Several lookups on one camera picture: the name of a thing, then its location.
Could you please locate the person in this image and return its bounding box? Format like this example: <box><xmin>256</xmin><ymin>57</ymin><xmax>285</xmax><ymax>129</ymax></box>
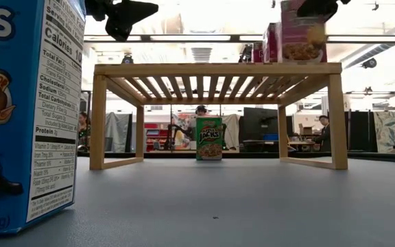
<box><xmin>77</xmin><ymin>111</ymin><xmax>91</xmax><ymax>152</ymax></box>
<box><xmin>193</xmin><ymin>104</ymin><xmax>209</xmax><ymax>118</ymax></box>
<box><xmin>313</xmin><ymin>115</ymin><xmax>333</xmax><ymax>154</ymax></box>

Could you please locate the blue Rice Krispies cereal box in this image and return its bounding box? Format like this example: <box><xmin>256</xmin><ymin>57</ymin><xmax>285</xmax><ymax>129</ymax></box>
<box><xmin>0</xmin><ymin>0</ymin><xmax>87</xmax><ymax>237</ymax></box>

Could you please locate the black divider panel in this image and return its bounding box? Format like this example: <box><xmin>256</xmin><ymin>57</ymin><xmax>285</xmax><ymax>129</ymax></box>
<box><xmin>350</xmin><ymin>110</ymin><xmax>373</xmax><ymax>152</ymax></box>

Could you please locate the grey fabric cover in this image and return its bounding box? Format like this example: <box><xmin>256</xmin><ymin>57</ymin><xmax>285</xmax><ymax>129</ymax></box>
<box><xmin>223</xmin><ymin>113</ymin><xmax>241</xmax><ymax>150</ymax></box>
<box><xmin>104</xmin><ymin>111</ymin><xmax>133</xmax><ymax>154</ymax></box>

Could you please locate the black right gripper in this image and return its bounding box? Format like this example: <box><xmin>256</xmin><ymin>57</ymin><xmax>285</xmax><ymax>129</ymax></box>
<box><xmin>296</xmin><ymin>0</ymin><xmax>352</xmax><ymax>23</ymax></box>

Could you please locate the leaf print partition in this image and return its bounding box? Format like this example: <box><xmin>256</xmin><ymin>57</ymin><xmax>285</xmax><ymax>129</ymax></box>
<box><xmin>372</xmin><ymin>110</ymin><xmax>395</xmax><ymax>154</ymax></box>

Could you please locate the white ceiling vent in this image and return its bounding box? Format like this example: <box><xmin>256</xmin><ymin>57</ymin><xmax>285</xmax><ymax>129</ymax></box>
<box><xmin>190</xmin><ymin>47</ymin><xmax>213</xmax><ymax>63</ymax></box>

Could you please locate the wooden slatted shelf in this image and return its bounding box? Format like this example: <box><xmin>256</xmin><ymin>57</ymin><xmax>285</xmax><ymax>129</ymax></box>
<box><xmin>89</xmin><ymin>62</ymin><xmax>349</xmax><ymax>171</ymax></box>

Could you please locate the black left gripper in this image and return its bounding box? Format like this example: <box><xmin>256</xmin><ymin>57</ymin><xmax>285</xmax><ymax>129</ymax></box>
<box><xmin>84</xmin><ymin>0</ymin><xmax>160</xmax><ymax>43</ymax></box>

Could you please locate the large black screen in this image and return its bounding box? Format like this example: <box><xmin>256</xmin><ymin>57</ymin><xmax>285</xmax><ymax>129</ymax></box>
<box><xmin>242</xmin><ymin>106</ymin><xmax>280</xmax><ymax>142</ymax></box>

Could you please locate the cardboard box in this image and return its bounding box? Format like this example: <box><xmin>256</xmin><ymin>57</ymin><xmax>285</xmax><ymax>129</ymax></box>
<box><xmin>298</xmin><ymin>123</ymin><xmax>313</xmax><ymax>137</ymax></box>

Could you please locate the black metal table frame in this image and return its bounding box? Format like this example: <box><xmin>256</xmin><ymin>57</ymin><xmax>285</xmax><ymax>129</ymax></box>
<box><xmin>77</xmin><ymin>150</ymin><xmax>395</xmax><ymax>164</ymax></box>

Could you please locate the grey table mat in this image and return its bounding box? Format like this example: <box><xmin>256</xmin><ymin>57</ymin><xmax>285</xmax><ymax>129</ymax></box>
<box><xmin>0</xmin><ymin>156</ymin><xmax>395</xmax><ymax>247</ymax></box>

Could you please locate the red storage rack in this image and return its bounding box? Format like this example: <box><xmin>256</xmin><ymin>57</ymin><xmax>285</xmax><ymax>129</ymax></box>
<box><xmin>144</xmin><ymin>122</ymin><xmax>171</xmax><ymax>152</ymax></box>

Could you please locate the green Apple Jacks cereal box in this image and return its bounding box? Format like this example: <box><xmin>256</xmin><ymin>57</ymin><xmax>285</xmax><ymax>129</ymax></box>
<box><xmin>195</xmin><ymin>116</ymin><xmax>224</xmax><ymax>161</ymax></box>

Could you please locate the pink Raisin Bran cereal box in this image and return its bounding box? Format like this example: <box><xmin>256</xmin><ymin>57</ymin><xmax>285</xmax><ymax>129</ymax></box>
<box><xmin>280</xmin><ymin>0</ymin><xmax>328</xmax><ymax>64</ymax></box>
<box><xmin>262</xmin><ymin>21</ymin><xmax>283</xmax><ymax>64</ymax></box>

